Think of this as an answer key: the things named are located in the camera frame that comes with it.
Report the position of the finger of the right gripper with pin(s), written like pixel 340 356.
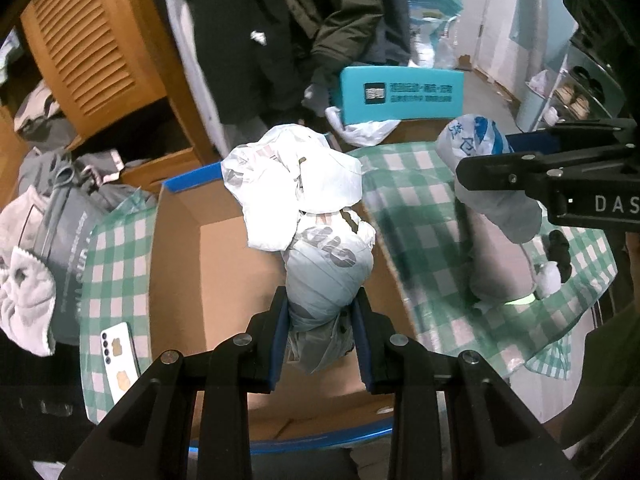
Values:
pixel 507 172

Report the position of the wooden louvered wardrobe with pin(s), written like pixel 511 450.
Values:
pixel 115 72

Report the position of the grey clothes pile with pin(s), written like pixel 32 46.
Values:
pixel 96 174

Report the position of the blue white large bag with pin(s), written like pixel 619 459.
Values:
pixel 432 36

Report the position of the grey sock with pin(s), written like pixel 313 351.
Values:
pixel 547 279

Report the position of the grey tote bag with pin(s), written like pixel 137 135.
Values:
pixel 62 245

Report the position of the white grey towel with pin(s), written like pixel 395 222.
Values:
pixel 28 289

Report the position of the shoe rack with shoes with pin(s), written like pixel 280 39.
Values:
pixel 582 89

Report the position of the white plastic bag under box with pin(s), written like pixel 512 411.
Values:
pixel 361 134

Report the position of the light green plastic bag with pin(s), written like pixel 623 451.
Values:
pixel 525 301

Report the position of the white smartphone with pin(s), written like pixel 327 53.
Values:
pixel 119 360

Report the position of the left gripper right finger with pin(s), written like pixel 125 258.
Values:
pixel 372 332

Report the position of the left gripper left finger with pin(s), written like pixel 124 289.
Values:
pixel 269 331

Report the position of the dark hanging jackets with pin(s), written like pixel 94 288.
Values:
pixel 259 57

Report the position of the teal shipping box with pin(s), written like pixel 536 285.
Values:
pixel 374 93

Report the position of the brown cardboard box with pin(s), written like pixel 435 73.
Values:
pixel 419 130

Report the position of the green checkered tablecloth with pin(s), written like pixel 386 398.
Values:
pixel 419 279

